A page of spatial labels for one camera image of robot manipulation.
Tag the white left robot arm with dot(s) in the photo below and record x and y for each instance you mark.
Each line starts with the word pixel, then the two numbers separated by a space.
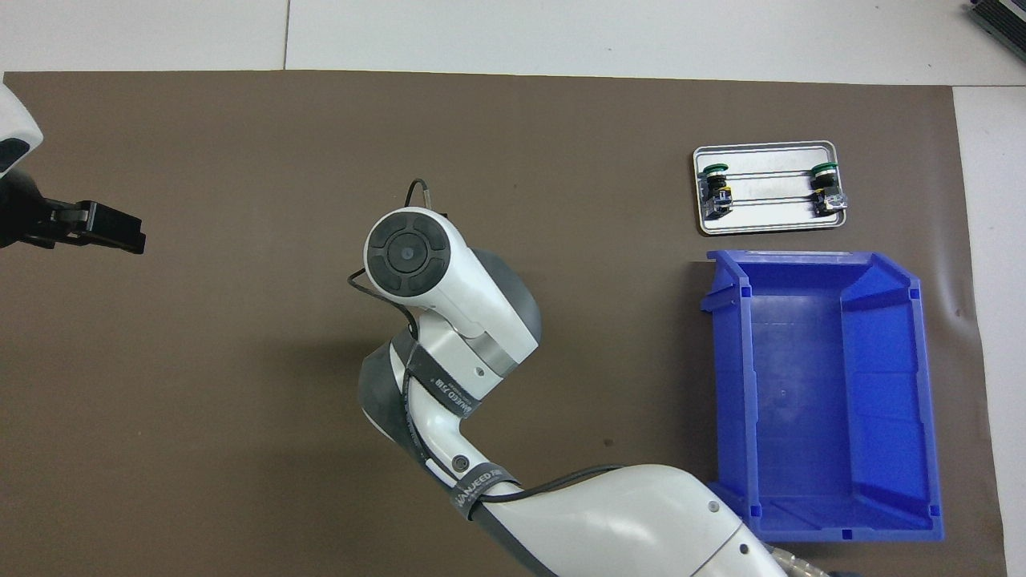
pixel 16 120

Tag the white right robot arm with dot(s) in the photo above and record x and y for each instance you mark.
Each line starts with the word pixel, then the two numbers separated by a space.
pixel 477 292

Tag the grey ribbed device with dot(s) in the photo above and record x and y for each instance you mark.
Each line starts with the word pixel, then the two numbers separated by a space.
pixel 1002 16

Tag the blue plastic storage bin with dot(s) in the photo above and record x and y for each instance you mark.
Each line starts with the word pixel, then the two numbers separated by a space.
pixel 801 401

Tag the green push button black base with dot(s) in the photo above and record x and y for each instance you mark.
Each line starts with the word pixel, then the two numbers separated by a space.
pixel 716 196

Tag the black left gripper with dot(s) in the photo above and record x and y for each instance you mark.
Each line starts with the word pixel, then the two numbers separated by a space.
pixel 20 212

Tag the brown table mat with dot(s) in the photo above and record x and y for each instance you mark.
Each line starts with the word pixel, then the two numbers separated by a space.
pixel 240 401

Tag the green push button clear base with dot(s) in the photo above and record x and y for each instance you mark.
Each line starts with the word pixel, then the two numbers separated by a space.
pixel 824 183

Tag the silver metal tray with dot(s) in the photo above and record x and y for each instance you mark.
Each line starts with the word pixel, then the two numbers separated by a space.
pixel 769 221

